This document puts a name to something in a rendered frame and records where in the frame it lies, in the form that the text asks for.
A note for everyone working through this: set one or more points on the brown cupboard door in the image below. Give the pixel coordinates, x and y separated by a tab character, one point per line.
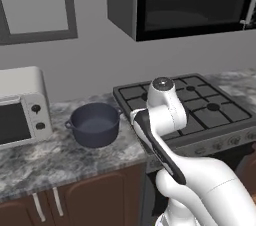
100	196
16	213

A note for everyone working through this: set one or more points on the black microwave oven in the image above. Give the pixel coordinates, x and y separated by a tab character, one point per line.
190	1

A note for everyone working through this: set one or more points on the white toaster oven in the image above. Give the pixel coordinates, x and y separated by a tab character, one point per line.
20	106

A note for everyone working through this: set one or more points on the black gas stove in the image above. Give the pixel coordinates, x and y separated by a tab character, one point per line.
200	110

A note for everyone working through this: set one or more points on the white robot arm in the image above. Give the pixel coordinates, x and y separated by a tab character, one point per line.
200	183

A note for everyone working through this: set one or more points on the dark blue pot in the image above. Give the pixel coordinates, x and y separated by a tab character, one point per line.
95	125

